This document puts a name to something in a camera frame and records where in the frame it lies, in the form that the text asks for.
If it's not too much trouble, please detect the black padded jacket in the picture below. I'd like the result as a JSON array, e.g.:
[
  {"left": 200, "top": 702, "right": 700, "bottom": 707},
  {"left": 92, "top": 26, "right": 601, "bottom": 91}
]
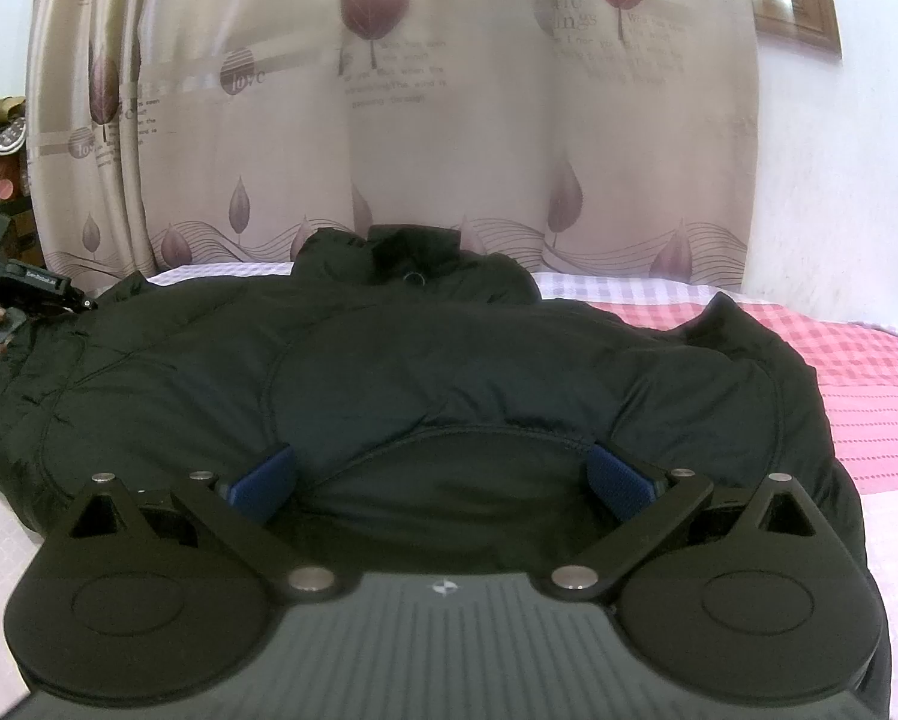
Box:
[{"left": 0, "top": 223, "right": 894, "bottom": 720}]

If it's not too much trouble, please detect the dark wooden desk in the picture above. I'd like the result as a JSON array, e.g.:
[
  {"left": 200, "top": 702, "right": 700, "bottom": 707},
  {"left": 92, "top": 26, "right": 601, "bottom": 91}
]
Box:
[{"left": 0, "top": 191, "right": 41, "bottom": 280}]

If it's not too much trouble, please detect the beige leaf print curtain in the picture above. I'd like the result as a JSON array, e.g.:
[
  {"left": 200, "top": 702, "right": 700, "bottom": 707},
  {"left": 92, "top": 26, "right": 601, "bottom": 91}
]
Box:
[{"left": 25, "top": 0, "right": 766, "bottom": 295}]

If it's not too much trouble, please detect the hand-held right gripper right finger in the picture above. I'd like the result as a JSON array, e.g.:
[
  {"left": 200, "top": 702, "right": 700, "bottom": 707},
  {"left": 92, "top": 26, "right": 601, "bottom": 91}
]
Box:
[{"left": 530, "top": 444, "right": 834, "bottom": 602}]

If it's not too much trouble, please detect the pink checkered bed sheet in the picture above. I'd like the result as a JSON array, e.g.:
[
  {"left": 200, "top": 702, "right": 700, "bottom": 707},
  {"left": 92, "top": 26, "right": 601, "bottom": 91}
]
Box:
[{"left": 0, "top": 261, "right": 898, "bottom": 720}]

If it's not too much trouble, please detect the wooden window frame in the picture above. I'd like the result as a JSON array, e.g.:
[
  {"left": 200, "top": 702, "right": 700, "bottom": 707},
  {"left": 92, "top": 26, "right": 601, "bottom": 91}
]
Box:
[{"left": 749, "top": 0, "right": 845, "bottom": 61}]

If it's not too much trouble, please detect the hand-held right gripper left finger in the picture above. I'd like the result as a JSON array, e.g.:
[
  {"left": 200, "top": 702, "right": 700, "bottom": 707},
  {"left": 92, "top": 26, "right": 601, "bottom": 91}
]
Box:
[{"left": 65, "top": 444, "right": 361, "bottom": 605}]

